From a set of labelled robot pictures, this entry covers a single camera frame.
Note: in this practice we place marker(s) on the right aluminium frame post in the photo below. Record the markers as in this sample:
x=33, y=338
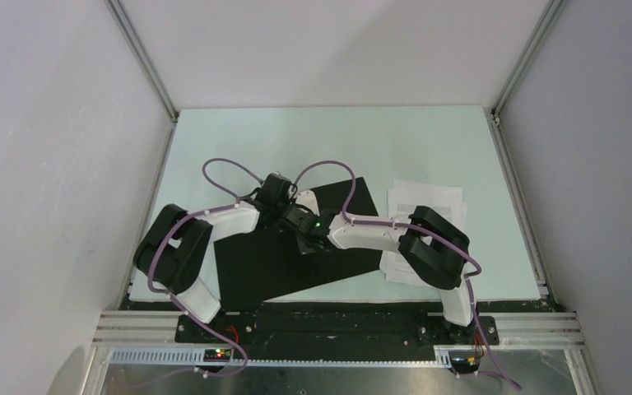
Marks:
x=549, y=16

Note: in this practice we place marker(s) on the left controller board with LEDs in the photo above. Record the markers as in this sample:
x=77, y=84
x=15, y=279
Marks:
x=217, y=355

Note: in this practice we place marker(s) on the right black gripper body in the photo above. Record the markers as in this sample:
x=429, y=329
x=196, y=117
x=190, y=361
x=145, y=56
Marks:
x=302, y=245

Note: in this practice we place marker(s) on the aluminium frame post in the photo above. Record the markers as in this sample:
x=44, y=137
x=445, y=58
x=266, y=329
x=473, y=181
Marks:
x=134, y=41
x=549, y=16

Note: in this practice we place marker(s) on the red and black folder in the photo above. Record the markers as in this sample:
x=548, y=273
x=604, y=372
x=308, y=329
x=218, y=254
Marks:
x=268, y=264

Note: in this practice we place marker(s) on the left aluminium frame post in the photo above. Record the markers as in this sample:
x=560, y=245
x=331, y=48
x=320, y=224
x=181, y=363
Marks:
x=134, y=41

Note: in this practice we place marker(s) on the right controller board with LEDs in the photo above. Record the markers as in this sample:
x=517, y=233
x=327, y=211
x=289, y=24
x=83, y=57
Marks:
x=464, y=365

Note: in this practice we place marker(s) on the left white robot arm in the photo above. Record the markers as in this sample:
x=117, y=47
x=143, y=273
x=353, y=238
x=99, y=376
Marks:
x=172, y=251

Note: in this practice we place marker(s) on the aluminium front rail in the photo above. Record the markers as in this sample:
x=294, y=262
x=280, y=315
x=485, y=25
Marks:
x=517, y=331

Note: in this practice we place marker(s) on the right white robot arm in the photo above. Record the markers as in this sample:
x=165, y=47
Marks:
x=436, y=250

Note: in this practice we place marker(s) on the controller board with leds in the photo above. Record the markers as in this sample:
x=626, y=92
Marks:
x=464, y=365
x=217, y=355

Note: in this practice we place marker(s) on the printed white paper sheets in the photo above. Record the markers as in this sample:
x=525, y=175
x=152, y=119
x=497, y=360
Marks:
x=403, y=197

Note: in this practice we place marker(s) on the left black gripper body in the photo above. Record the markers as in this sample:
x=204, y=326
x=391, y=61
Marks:
x=278, y=207

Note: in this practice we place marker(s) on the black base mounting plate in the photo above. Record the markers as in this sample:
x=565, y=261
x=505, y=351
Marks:
x=333, y=332

